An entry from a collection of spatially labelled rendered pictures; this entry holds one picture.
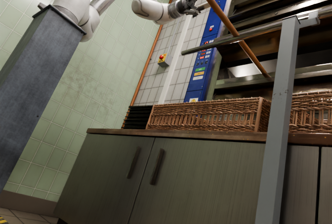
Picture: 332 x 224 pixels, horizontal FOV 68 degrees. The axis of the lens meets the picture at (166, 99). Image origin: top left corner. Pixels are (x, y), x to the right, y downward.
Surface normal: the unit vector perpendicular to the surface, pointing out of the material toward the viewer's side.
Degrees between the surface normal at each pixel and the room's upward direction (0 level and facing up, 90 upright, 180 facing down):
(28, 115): 90
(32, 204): 90
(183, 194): 90
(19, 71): 90
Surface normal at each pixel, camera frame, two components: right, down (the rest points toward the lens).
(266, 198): -0.65, -0.47
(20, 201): 0.70, -0.07
